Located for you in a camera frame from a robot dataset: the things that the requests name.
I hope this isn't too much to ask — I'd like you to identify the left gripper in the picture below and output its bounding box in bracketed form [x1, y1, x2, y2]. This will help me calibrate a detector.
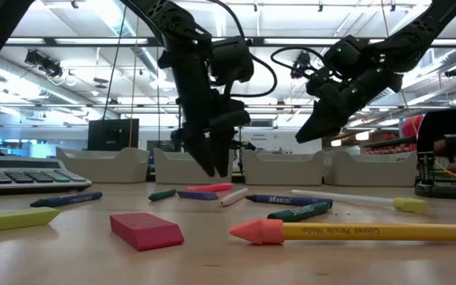
[158, 39, 252, 178]

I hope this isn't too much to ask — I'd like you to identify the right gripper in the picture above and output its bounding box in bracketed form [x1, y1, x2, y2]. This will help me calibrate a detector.
[295, 65, 404, 144]

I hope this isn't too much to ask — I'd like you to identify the orange red marker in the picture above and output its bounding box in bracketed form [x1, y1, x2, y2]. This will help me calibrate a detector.
[185, 182, 235, 193]

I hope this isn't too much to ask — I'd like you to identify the blue eraser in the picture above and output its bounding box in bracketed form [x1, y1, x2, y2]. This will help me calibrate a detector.
[177, 190, 220, 201]

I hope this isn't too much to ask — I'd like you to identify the white crayon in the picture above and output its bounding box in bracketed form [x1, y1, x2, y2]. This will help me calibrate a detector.
[219, 187, 249, 207]

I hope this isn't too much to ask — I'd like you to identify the teal green crayon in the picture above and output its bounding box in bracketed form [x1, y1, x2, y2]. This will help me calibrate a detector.
[147, 188, 177, 202]

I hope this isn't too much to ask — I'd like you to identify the dark blue marker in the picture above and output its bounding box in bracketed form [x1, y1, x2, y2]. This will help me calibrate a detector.
[245, 193, 334, 208]

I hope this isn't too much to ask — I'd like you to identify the white pencil yellow eraser cap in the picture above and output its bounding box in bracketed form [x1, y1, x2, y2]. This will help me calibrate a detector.
[291, 189, 428, 214]

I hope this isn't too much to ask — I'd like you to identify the dark green crayon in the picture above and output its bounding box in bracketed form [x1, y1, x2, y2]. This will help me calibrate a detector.
[267, 201, 332, 223]

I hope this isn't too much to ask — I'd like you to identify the red eraser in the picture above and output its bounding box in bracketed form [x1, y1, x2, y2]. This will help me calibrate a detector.
[109, 212, 185, 253]

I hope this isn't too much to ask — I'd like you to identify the yellow pencil orange eraser cap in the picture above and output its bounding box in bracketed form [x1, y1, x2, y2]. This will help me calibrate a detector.
[229, 218, 456, 245]

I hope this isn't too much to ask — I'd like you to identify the blue crayon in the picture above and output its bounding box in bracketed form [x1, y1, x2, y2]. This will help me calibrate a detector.
[29, 191, 104, 208]

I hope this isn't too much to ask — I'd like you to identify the yellow eraser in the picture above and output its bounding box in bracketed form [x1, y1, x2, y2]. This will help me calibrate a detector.
[0, 206, 61, 235]

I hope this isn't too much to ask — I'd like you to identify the grey plastic bin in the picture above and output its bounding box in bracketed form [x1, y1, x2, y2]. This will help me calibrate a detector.
[323, 150, 418, 188]
[55, 146, 150, 184]
[153, 147, 237, 185]
[242, 149, 325, 186]

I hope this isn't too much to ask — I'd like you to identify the white sign board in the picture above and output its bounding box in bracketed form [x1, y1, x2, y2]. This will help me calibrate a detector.
[240, 130, 323, 155]

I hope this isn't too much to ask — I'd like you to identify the red round object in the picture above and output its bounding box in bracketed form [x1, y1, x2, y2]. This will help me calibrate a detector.
[401, 114, 425, 139]

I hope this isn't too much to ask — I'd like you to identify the black monitor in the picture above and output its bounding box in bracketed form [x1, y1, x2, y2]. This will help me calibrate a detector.
[87, 118, 140, 152]

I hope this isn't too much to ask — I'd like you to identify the person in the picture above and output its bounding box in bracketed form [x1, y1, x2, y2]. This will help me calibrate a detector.
[433, 134, 456, 173]

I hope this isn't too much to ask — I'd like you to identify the grey desk calculator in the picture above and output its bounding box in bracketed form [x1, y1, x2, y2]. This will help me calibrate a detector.
[0, 156, 93, 195]

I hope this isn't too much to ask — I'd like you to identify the black ceiling fixture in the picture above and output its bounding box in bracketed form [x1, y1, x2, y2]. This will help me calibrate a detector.
[24, 49, 63, 79]

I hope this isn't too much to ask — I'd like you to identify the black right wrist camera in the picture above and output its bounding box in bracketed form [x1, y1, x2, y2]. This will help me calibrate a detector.
[306, 66, 334, 98]

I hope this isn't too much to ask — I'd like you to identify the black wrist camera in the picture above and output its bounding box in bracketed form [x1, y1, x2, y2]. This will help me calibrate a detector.
[306, 66, 334, 98]
[211, 36, 255, 86]

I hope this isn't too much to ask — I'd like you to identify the black ceiling camera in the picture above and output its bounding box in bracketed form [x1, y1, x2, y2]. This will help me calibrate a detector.
[290, 50, 313, 79]

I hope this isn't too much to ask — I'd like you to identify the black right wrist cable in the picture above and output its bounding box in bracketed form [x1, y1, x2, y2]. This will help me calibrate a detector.
[270, 46, 332, 80]

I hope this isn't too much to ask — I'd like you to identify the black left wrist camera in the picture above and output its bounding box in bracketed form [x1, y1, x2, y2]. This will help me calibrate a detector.
[211, 36, 255, 86]

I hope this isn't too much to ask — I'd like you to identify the yellow hanging rope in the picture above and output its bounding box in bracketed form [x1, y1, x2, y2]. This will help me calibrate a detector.
[127, 15, 140, 150]

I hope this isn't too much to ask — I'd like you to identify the black hanging cable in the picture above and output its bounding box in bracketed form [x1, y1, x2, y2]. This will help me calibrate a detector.
[101, 6, 128, 120]

